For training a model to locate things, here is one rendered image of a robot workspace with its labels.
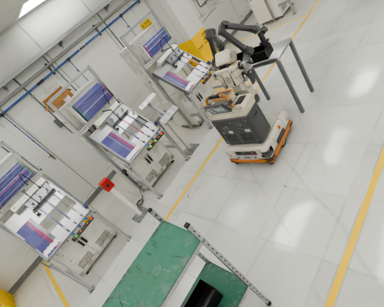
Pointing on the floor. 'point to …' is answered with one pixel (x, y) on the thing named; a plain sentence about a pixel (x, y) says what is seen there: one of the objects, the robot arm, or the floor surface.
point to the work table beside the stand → (279, 47)
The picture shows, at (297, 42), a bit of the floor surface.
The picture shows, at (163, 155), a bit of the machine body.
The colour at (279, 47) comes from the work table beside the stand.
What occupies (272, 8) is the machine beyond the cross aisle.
